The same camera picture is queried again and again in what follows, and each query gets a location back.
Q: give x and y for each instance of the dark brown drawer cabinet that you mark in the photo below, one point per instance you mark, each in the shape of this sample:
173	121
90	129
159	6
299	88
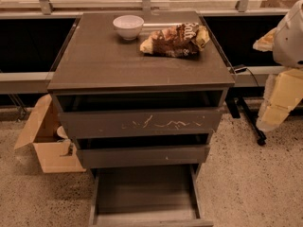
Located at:
98	61

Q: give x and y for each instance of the black power adapter with cable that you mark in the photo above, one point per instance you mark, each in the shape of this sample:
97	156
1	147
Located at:
243	76

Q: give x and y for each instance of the white cup in box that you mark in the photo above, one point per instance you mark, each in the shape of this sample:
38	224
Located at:
61	132

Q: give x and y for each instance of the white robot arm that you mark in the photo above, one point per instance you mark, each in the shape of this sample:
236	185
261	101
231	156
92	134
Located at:
288	39

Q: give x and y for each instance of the top drawer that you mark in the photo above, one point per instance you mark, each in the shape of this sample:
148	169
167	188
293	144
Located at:
137	114

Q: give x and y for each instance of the black wheeled stand leg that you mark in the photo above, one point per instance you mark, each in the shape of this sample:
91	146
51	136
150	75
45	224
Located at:
236	102

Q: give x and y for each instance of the middle drawer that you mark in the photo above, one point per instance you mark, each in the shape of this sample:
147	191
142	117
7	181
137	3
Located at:
143	150

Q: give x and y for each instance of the brown chip bag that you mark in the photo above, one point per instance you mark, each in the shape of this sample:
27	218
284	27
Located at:
177	41

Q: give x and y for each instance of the open bottom drawer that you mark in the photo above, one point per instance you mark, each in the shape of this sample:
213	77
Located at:
147	196

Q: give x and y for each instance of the white ceramic bowl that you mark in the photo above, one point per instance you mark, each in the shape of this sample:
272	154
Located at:
128	27

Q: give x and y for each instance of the open cardboard box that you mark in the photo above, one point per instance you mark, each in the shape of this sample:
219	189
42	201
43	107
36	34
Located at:
55	155

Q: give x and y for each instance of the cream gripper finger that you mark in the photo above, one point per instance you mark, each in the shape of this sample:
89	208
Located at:
283	92
265	43

